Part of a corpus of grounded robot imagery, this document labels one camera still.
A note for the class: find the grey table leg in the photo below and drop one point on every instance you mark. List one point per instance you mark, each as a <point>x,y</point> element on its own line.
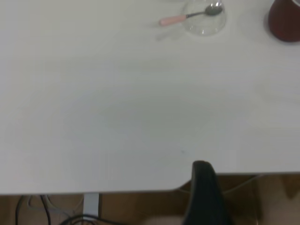
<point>91,204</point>

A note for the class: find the red ceramic mug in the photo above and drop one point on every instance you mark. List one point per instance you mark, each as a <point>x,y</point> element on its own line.
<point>284,23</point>

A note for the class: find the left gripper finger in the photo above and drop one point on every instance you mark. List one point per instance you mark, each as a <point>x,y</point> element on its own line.
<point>206,199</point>

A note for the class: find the clear round glass lid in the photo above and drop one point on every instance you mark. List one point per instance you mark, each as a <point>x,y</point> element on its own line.
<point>206,25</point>

